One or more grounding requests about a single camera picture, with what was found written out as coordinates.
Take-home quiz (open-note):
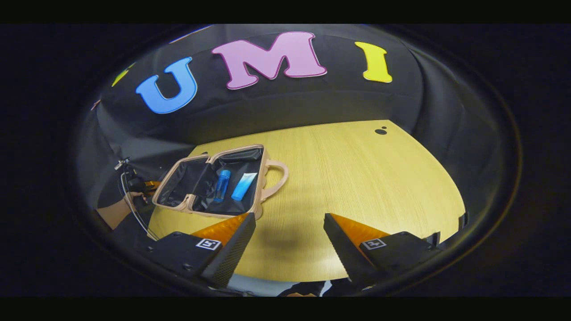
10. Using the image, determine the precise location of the black backdrop cloth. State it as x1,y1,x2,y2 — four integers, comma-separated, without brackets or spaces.
76,25,520,250

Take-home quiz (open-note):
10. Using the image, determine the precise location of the beige pink suitcase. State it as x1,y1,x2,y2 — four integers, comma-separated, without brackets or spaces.
152,144,289,219

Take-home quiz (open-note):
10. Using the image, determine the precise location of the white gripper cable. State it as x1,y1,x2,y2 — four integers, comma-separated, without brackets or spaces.
119,172,160,241

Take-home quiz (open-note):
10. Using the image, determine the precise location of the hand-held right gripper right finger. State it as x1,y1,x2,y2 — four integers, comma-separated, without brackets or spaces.
323,213,443,288

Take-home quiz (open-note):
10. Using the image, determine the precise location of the light blue cream tube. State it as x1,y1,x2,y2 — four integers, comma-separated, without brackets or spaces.
231,173,258,201

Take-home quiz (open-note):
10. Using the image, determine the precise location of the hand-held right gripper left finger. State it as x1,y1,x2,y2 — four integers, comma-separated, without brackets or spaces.
146,212,258,289

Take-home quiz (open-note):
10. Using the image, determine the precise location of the person's light clothing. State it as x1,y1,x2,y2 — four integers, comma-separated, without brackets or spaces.
232,273,333,297

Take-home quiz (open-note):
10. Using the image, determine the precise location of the blue skin care bottle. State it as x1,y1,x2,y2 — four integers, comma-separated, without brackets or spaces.
214,170,231,202

